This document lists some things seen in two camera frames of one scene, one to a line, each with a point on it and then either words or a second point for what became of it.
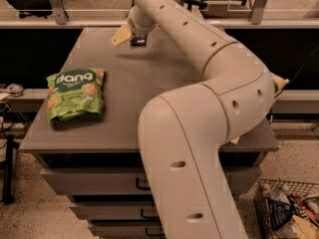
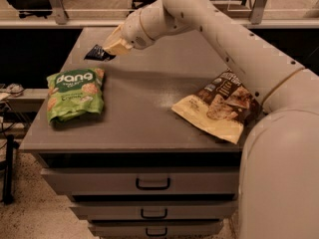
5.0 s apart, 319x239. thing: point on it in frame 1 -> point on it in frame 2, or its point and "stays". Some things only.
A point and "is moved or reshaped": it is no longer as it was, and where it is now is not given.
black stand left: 11,144 stays
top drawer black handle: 141,187 stays
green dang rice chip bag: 76,91 stays
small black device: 139,40 is moved or reshaped
